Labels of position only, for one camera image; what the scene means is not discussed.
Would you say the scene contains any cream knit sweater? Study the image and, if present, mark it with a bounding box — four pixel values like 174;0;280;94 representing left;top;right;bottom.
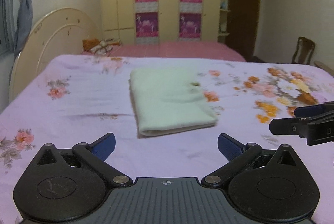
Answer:
130;66;218;137

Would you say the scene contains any dark wooden chair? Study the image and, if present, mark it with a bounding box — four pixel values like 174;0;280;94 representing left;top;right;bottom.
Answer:
292;37;316;65

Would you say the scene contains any lilac floral bed blanket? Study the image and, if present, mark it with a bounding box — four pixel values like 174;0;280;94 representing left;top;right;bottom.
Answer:
1;55;333;223

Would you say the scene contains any pink checked bedsheet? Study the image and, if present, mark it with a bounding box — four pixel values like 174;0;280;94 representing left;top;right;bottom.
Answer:
80;41;247;62

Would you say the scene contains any orange patterned pillow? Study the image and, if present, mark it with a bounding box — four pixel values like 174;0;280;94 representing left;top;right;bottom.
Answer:
82;39;121;55

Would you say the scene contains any dark brown door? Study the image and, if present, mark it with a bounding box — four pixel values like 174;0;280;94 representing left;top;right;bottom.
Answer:
225;0;260;60

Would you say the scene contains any cream curved headboard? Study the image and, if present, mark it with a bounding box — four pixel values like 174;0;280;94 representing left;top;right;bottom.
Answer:
9;8;101;102

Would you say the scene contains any lower left purple poster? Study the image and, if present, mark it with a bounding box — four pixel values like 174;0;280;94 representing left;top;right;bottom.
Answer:
135;12;158;37

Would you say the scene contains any lower right purple poster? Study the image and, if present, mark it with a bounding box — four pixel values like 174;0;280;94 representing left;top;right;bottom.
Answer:
179;13;201;41

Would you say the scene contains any cream corner shelf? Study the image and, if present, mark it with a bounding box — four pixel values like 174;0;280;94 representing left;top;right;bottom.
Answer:
218;0;230;43

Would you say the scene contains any blue grey curtain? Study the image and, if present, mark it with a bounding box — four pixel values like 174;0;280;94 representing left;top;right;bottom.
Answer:
0;0;37;58

